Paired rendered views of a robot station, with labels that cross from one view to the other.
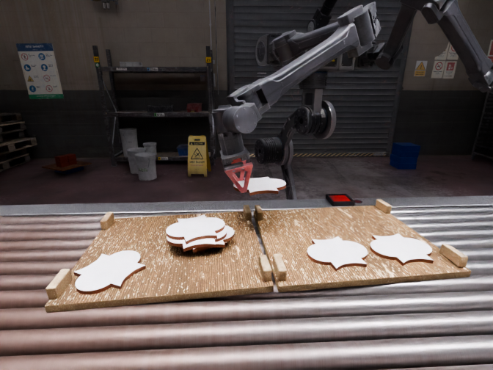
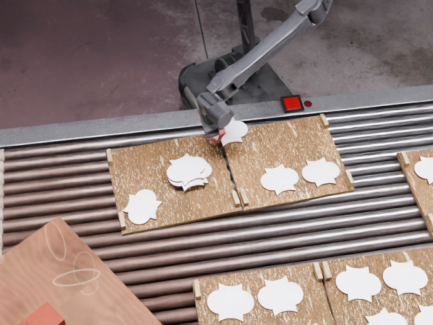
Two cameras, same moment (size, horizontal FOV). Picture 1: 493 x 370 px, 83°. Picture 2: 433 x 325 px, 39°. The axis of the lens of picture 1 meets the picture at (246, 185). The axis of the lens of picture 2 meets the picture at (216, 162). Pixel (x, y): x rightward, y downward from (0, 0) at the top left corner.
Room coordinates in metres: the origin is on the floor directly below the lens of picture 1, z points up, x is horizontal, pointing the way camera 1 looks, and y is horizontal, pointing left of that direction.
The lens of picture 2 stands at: (-0.62, 0.26, 2.74)
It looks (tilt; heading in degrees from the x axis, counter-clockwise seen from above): 54 degrees down; 349
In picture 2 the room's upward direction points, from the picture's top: 5 degrees clockwise
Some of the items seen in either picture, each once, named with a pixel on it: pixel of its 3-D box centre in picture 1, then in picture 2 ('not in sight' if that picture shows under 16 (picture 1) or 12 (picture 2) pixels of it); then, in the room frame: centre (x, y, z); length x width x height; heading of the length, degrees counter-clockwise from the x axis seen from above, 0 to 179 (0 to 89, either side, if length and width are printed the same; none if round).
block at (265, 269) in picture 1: (265, 267); (235, 198); (0.49, -0.04, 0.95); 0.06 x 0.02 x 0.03; 7
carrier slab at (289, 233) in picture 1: (340, 237); (285, 160); (0.64, -0.25, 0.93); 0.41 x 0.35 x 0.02; 97
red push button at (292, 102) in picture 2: (340, 200); (292, 104); (0.92, -0.33, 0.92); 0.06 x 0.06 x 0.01; 3
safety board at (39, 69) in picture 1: (39, 71); not in sight; (5.27, 3.60, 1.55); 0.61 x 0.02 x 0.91; 92
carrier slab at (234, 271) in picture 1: (174, 247); (171, 180); (0.59, 0.17, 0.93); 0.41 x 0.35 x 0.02; 97
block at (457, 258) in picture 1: (453, 255); (349, 178); (0.53, -0.45, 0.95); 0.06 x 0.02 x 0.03; 7
